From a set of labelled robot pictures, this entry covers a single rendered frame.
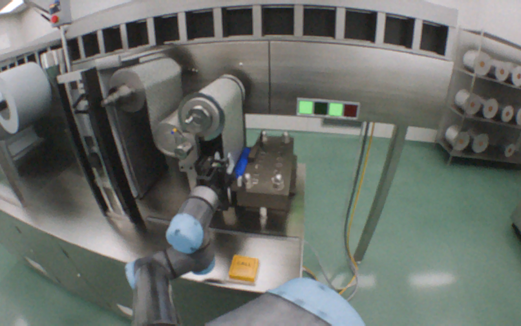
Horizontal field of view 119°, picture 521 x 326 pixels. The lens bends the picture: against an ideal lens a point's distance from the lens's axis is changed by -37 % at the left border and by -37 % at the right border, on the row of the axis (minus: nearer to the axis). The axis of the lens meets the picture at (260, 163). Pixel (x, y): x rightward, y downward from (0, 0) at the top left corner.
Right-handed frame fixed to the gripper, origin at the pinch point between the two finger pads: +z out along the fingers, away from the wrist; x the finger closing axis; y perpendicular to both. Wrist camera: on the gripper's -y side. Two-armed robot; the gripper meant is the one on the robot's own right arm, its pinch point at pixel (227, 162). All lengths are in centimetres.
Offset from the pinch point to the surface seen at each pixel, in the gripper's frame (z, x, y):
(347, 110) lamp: 29, -41, 9
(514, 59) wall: 263, -358, 55
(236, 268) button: -26.9, -8.3, -16.5
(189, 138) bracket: -6.1, 8.7, 11.1
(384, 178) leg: 46, -71, -32
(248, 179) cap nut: -4.5, -7.6, -2.7
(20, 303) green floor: -59, 174, -109
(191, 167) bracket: -9.8, 7.8, 3.5
